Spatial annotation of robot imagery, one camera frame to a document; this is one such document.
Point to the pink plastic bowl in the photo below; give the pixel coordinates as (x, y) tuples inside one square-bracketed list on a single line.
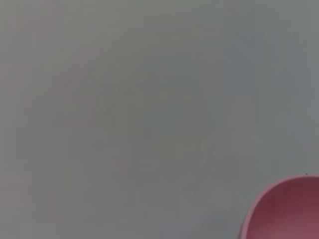
[(286, 211)]

